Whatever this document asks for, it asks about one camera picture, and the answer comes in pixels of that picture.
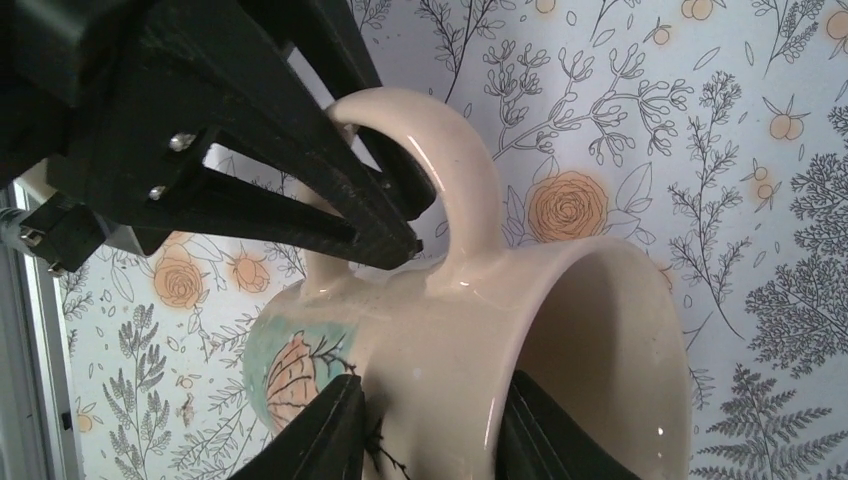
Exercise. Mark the cream illustrated mug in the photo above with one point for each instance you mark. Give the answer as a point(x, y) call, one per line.
point(590, 320)

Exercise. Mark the floral patterned table mat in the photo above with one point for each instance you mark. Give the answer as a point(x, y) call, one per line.
point(712, 134)

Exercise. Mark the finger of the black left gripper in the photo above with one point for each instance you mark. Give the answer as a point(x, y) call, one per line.
point(326, 34)
point(290, 177)

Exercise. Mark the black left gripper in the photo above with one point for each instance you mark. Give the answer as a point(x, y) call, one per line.
point(73, 99)

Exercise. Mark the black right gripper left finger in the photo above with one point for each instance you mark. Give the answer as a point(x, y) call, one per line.
point(326, 441)

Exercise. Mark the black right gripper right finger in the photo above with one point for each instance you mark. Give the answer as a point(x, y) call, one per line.
point(539, 440)

